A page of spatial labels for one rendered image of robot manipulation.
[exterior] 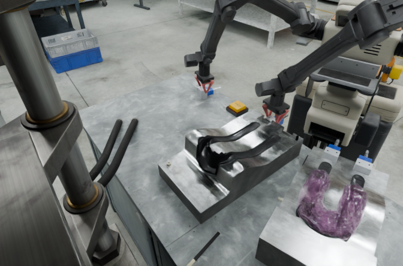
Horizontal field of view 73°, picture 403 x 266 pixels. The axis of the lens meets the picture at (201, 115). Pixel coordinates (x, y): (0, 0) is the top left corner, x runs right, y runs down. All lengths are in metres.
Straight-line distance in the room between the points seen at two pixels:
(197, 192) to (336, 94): 0.84
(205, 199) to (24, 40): 0.66
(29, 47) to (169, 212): 0.66
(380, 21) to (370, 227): 0.55
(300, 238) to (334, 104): 0.79
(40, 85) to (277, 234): 0.65
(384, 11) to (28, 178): 0.82
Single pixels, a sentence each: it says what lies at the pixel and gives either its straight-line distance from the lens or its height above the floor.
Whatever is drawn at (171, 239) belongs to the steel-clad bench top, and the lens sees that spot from 0.91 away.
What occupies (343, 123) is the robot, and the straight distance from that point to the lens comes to 1.44.
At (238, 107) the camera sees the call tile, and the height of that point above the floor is 0.84.
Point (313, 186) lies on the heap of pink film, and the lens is 0.93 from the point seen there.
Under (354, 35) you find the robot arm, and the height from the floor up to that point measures 1.33.
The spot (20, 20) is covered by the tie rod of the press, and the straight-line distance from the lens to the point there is 0.50.
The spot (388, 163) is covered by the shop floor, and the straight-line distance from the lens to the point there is 2.63.
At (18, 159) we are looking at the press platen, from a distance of 0.51.
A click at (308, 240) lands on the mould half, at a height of 0.91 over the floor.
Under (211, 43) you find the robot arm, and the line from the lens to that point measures 1.19.
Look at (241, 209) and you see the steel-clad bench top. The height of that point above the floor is 0.80.
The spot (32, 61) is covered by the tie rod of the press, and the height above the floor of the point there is 1.41.
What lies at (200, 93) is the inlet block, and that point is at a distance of 1.44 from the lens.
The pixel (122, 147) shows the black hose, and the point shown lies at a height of 0.89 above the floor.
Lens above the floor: 1.59
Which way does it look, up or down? 36 degrees down
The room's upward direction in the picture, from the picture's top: 1 degrees counter-clockwise
